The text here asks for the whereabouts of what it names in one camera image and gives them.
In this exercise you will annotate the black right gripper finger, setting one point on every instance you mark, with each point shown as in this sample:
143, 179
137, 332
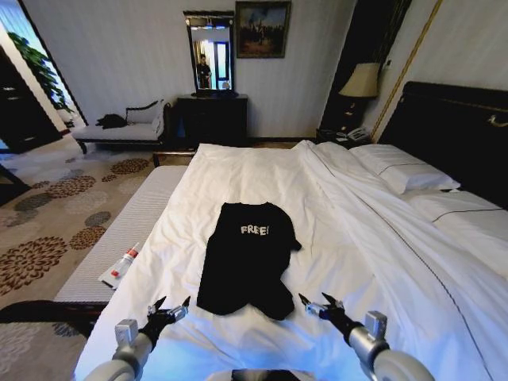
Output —
334, 302
312, 309

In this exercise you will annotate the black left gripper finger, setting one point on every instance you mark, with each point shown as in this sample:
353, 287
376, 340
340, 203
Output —
178, 312
154, 309

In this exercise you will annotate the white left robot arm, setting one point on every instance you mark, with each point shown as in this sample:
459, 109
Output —
128, 357

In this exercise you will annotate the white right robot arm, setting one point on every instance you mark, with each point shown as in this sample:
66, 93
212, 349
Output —
377, 349

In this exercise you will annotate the white striped bed bench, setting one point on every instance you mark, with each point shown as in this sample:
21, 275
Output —
119, 222

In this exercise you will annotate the white duvet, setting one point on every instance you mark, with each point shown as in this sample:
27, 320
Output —
345, 254

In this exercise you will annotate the white tube red cap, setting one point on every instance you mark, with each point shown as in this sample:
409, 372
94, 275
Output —
126, 260

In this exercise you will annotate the black FREE print t-shirt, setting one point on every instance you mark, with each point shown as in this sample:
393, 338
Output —
246, 258

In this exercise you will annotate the white robot front shell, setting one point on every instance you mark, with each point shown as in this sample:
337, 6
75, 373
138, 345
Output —
260, 375

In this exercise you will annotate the white pillow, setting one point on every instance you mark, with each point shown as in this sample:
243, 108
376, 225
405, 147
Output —
405, 170
464, 214

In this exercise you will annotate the dark nightstand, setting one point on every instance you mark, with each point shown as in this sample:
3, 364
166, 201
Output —
329, 137

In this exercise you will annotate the white desk telephone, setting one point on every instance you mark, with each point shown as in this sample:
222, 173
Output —
358, 134

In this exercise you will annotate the white chaise longue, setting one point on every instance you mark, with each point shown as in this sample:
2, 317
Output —
131, 129

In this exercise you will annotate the dark wooden table corner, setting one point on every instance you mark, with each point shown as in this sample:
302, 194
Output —
12, 184

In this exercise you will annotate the black bag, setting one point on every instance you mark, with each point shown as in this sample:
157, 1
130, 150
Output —
110, 121

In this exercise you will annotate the dark wooden dresser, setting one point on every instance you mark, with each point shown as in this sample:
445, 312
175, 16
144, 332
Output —
212, 121

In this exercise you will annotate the dark wooden headboard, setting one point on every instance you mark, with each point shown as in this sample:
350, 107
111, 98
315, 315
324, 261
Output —
444, 119

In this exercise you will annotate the beige shade table lamp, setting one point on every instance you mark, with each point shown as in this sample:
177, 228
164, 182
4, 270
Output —
360, 81

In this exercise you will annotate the dark wooden wardrobe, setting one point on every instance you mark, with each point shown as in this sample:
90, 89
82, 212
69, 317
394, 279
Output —
24, 107

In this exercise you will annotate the person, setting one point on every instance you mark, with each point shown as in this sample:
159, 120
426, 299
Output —
203, 71

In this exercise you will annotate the dark framed standing mirror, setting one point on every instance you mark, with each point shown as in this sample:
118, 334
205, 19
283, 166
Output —
212, 51

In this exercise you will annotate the framed oil painting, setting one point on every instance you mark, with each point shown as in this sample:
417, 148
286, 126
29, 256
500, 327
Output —
262, 29

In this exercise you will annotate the gold wall trim strip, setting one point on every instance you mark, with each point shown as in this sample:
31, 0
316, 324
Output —
409, 59

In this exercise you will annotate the dark wall panel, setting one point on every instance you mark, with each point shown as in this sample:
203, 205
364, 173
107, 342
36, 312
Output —
365, 35

